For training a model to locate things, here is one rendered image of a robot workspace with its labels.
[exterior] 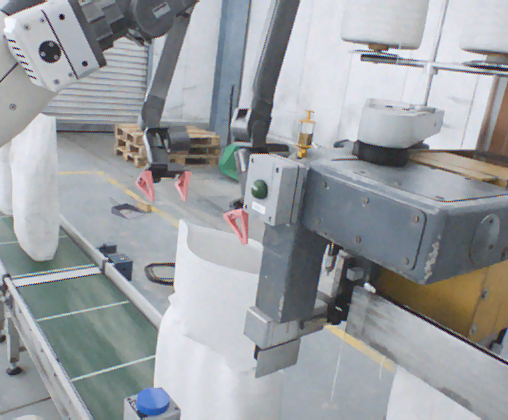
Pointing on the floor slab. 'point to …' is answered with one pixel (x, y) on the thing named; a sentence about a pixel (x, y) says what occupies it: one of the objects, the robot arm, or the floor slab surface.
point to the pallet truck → (230, 151)
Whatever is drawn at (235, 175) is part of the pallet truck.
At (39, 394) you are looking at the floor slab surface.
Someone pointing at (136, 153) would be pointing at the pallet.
